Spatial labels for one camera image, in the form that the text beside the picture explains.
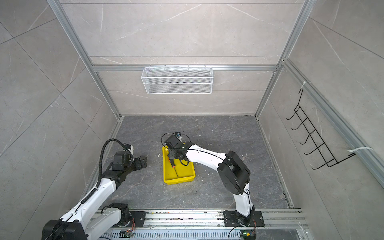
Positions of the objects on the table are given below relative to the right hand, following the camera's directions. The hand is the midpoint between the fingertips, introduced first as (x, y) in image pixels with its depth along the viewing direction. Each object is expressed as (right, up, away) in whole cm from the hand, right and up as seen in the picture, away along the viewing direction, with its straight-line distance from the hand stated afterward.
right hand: (174, 151), depth 90 cm
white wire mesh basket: (0, +47, +11) cm, 48 cm away
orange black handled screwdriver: (-2, -7, +2) cm, 8 cm away
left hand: (-21, -2, -4) cm, 21 cm away
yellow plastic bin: (+4, -13, -2) cm, 14 cm away
